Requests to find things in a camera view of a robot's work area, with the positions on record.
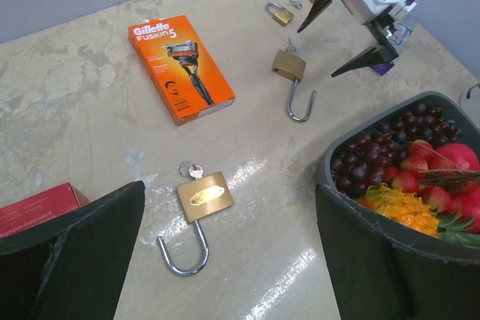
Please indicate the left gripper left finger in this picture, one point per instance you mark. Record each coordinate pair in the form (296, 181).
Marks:
(74, 266)

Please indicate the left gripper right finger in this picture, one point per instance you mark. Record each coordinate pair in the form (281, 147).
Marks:
(380, 269)

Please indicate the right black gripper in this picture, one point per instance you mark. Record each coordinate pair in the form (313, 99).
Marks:
(390, 35)

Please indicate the brass padlock with key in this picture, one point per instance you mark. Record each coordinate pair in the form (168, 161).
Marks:
(290, 66)

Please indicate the purple toothpaste box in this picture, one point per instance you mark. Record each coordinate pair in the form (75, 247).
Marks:
(383, 69)

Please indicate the orange horned melon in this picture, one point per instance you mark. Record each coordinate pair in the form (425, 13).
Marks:
(404, 208)

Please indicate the red toothpaste box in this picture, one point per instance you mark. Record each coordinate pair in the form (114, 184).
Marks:
(40, 208)

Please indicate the grey fruit tray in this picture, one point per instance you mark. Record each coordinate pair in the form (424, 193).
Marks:
(470, 132)

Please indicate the green pineapple leaf top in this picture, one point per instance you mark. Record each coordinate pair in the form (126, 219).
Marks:
(455, 230)

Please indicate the red lychee cluster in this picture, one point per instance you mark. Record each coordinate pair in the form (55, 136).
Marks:
(414, 175)

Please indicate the dark red grapes bunch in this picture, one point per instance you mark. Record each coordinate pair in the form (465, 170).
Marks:
(366, 157)

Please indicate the lower red pomegranate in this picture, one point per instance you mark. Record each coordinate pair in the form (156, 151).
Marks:
(470, 209)

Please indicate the red pomegranate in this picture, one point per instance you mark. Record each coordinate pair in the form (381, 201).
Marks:
(470, 209)
(457, 164)

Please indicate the large brass padlock centre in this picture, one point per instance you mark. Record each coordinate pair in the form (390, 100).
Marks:
(199, 198)

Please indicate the upper red pomegranate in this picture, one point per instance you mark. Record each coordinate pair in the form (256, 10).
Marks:
(457, 164)

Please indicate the orange razor box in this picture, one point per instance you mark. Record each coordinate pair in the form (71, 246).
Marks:
(182, 70)

